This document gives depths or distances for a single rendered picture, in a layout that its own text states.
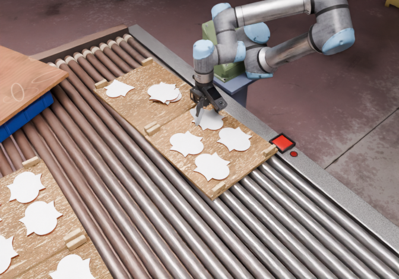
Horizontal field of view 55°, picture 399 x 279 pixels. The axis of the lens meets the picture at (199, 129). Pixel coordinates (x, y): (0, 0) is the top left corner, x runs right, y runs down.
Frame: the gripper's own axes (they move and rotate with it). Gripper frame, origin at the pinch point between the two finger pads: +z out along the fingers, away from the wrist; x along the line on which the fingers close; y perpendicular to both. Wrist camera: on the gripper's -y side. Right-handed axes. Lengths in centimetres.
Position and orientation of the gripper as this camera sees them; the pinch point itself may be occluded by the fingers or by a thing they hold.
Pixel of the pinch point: (208, 119)
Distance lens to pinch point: 161.0
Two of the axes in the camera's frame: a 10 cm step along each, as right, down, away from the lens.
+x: -7.6, 4.7, -4.6
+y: -6.5, -5.1, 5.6
